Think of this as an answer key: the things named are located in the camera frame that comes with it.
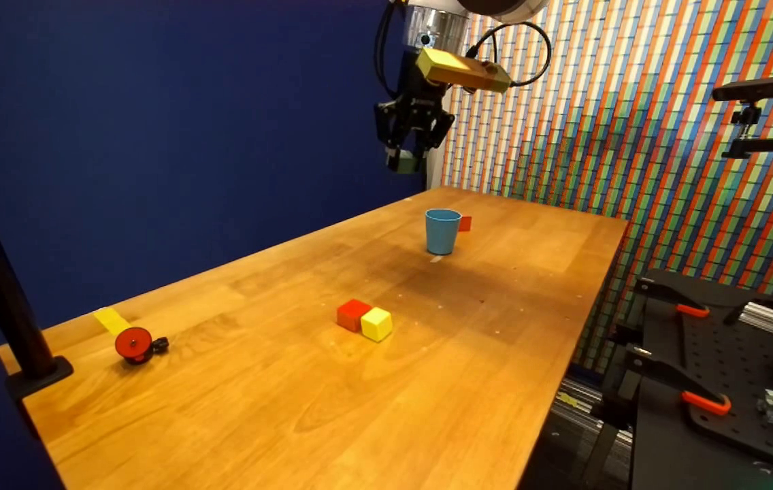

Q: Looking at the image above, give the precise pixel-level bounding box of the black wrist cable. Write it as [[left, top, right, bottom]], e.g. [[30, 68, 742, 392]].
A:
[[462, 15, 554, 90]]

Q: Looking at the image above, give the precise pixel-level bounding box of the blue plastic cup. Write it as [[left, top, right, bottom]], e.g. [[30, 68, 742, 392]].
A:
[[422, 206, 466, 259]]

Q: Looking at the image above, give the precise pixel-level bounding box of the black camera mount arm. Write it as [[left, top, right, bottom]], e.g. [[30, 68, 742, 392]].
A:
[[719, 101, 773, 165]]

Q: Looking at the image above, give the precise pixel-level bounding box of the black camera on mount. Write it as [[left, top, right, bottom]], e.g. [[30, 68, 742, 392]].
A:
[[708, 72, 773, 105]]

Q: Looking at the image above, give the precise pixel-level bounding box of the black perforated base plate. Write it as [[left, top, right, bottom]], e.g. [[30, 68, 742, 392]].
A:
[[628, 268, 773, 480]]

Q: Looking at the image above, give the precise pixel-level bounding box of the red round disc toy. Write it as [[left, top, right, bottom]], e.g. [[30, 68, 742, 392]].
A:
[[112, 324, 157, 368]]

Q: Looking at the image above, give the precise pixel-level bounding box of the orange handled black clamp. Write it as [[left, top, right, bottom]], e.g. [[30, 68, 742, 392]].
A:
[[630, 275, 716, 325], [617, 344, 734, 422]]

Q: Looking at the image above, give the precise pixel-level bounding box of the yellow wooden block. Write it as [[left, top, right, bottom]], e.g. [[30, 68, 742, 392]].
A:
[[360, 305, 398, 344]]

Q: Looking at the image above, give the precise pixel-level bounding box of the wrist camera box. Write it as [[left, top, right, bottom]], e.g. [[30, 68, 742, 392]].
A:
[[413, 42, 515, 95]]

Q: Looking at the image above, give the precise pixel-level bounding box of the yellow flat strip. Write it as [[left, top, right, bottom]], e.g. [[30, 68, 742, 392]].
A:
[[93, 305, 136, 339]]

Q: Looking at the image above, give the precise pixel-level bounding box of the black stand pole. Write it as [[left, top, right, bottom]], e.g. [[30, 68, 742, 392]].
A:
[[0, 132, 76, 402]]

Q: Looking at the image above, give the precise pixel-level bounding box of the red wooden block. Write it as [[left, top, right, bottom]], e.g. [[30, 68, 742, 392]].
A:
[[334, 297, 376, 335]]

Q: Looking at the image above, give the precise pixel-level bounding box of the white backdrop frame pole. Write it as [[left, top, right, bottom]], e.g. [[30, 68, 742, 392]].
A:
[[422, 18, 468, 189]]

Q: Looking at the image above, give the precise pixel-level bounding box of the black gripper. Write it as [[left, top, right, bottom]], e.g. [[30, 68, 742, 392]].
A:
[[373, 45, 458, 177]]

